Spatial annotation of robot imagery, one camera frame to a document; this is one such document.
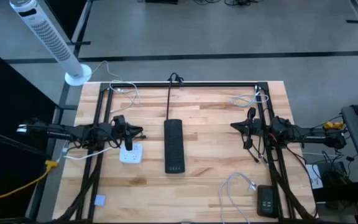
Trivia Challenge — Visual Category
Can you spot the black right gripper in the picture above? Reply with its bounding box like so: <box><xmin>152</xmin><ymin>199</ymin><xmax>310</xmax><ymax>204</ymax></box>
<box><xmin>230</xmin><ymin>107</ymin><xmax>272</xmax><ymax>151</ymax></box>

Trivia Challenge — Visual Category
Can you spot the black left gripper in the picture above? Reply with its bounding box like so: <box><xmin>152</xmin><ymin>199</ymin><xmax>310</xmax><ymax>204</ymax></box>
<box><xmin>112</xmin><ymin>114</ymin><xmax>147</xmax><ymax>152</ymax></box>

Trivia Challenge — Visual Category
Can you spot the white cube outlet hub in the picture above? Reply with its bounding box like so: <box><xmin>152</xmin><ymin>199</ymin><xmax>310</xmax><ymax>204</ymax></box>
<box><xmin>119</xmin><ymin>142</ymin><xmax>144</xmax><ymax>165</ymax></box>

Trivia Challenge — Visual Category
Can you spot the long black power strip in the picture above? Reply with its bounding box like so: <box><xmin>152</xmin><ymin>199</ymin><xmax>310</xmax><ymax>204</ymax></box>
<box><xmin>163</xmin><ymin>119</ymin><xmax>186</xmax><ymax>174</ymax></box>

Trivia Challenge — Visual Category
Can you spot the white USB cable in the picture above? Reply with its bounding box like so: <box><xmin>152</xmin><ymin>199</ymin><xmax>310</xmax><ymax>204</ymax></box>
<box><xmin>230</xmin><ymin>86</ymin><xmax>270</xmax><ymax>108</ymax></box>
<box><xmin>108</xmin><ymin>80</ymin><xmax>142</xmax><ymax>114</ymax></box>

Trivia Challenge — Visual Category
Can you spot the lavender braided USB cable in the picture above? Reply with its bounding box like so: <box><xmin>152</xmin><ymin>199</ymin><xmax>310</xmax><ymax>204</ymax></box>
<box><xmin>218</xmin><ymin>172</ymin><xmax>258</xmax><ymax>224</ymax></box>

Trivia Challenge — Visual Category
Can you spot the small black power strip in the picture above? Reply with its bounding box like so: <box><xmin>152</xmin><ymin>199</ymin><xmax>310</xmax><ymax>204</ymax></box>
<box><xmin>256</xmin><ymin>184</ymin><xmax>280</xmax><ymax>218</ymax></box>

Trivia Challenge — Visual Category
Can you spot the white paper sheet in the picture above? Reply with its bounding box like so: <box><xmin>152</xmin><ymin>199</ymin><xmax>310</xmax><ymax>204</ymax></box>
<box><xmin>305</xmin><ymin>164</ymin><xmax>324</xmax><ymax>190</ymax></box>

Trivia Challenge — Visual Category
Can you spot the yellow plug connector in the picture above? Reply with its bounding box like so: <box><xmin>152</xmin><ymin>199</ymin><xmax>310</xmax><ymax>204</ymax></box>
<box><xmin>323</xmin><ymin>121</ymin><xmax>344</xmax><ymax>130</ymax></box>

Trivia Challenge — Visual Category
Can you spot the black floor equipment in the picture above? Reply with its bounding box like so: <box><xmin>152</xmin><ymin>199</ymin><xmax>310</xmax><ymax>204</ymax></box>
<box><xmin>312</xmin><ymin>161</ymin><xmax>358</xmax><ymax>212</ymax></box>

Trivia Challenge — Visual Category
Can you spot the white tower fan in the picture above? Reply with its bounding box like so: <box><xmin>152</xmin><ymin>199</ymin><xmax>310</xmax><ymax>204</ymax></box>
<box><xmin>9</xmin><ymin>0</ymin><xmax>93</xmax><ymax>87</ymax></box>

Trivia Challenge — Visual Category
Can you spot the black curtain partition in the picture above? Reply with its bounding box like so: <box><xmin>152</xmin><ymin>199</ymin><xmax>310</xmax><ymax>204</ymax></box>
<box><xmin>0</xmin><ymin>41</ymin><xmax>60</xmax><ymax>220</ymax></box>

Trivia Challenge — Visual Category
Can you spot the black power strip cord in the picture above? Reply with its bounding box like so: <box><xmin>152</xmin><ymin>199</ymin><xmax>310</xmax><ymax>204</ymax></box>
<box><xmin>166</xmin><ymin>72</ymin><xmax>185</xmax><ymax>121</ymax></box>

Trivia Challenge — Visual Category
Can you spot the white hub power cord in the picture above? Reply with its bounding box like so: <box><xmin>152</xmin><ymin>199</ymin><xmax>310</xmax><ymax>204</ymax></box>
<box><xmin>62</xmin><ymin>146</ymin><xmax>121</xmax><ymax>161</ymax></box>

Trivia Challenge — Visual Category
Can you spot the white fan power cord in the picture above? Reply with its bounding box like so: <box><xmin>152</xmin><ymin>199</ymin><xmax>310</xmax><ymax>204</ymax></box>
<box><xmin>90</xmin><ymin>60</ymin><xmax>123</xmax><ymax>83</ymax></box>

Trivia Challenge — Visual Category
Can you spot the black cable bundle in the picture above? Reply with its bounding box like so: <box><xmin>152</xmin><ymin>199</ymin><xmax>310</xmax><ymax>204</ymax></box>
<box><xmin>267</xmin><ymin>146</ymin><xmax>318</xmax><ymax>223</ymax></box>
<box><xmin>54</xmin><ymin>155</ymin><xmax>104</xmax><ymax>223</ymax></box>

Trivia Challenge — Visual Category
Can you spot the yellow extension cable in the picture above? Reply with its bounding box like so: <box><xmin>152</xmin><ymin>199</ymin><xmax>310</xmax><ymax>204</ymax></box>
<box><xmin>0</xmin><ymin>159</ymin><xmax>59</xmax><ymax>202</ymax></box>

